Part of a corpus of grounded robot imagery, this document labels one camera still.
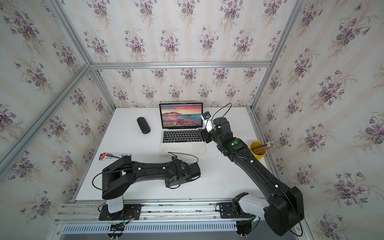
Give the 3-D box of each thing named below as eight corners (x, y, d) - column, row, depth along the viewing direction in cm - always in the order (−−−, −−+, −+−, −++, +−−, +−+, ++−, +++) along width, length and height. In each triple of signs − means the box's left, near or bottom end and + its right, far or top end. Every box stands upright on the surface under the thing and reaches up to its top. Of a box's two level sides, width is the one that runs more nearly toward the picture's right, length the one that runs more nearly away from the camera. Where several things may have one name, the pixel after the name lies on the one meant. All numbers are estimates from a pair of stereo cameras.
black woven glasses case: (143, 136, 106) (142, 133, 103) (136, 121, 114) (135, 118, 111) (152, 132, 108) (151, 129, 105) (144, 118, 116) (143, 115, 114)
